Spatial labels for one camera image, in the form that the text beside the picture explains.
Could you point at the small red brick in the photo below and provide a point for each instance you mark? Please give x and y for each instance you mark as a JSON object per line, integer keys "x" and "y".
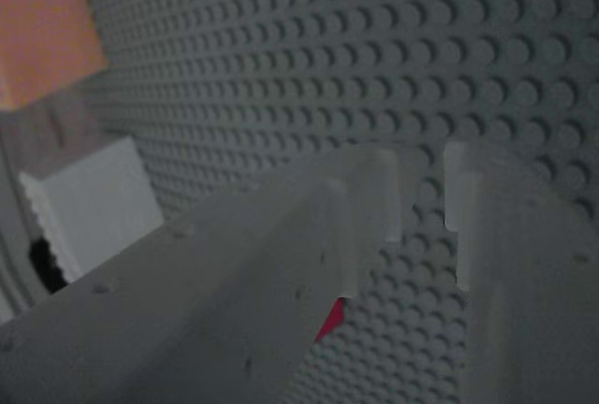
{"x": 330, "y": 320}

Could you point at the grey studded baseplate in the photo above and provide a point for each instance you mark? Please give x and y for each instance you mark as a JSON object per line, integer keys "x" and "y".
{"x": 327, "y": 48}

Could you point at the orange brick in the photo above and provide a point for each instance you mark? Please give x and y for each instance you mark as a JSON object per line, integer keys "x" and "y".
{"x": 42, "y": 30}

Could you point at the white brick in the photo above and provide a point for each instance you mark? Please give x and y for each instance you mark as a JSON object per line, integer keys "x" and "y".
{"x": 107, "y": 207}

